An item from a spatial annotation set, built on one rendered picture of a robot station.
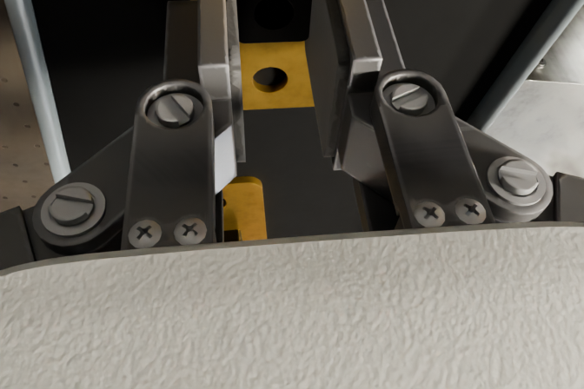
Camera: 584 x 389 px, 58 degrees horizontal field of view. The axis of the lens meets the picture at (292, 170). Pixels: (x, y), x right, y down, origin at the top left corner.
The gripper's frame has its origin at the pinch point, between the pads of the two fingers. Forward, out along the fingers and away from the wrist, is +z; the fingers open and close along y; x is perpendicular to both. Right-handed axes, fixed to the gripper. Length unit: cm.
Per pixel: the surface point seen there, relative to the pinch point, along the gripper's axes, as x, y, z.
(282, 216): -11.2, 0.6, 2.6
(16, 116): -55, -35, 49
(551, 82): -9.3, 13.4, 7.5
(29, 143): -61, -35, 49
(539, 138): -13.4, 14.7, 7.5
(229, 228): -11.3, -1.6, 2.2
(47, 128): -4.2, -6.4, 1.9
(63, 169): -6.2, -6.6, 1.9
